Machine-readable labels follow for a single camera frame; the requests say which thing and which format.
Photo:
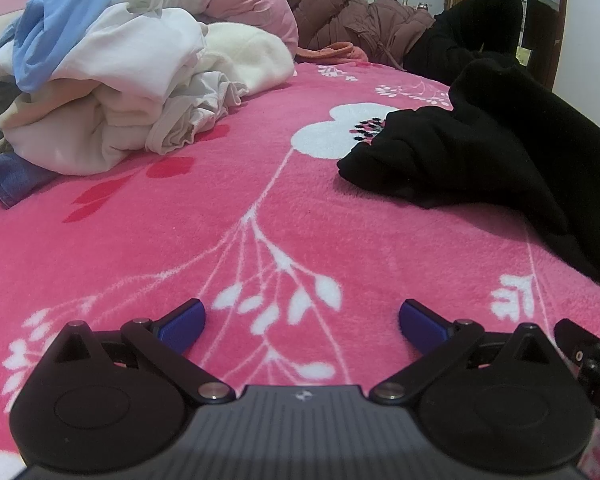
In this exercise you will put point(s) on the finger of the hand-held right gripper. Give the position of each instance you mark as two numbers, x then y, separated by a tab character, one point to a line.
572	340

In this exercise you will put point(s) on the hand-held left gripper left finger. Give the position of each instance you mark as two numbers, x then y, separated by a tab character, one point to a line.
182	327

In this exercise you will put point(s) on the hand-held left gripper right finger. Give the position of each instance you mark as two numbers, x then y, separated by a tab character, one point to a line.
420	327

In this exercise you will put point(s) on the black printed shirt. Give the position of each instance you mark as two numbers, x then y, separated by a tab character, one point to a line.
480	150

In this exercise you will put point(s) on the pink floral blanket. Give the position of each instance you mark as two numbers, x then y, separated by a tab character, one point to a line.
230	240

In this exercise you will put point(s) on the beige garment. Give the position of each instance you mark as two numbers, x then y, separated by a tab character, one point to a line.
80	130

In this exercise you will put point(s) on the blue jeans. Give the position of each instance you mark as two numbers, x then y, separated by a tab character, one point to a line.
15	180

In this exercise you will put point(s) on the cream fleece garment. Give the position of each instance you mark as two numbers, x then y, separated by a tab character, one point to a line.
250	60

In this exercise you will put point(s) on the peach cloth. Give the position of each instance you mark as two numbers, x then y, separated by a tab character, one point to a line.
330	54

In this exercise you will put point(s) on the yellow paper note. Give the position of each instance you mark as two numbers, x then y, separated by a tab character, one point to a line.
523	54

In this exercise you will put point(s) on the light blue shirt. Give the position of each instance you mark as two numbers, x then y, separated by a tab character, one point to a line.
55	25

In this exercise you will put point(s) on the dark wooden door frame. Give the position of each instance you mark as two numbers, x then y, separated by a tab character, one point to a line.
562	10

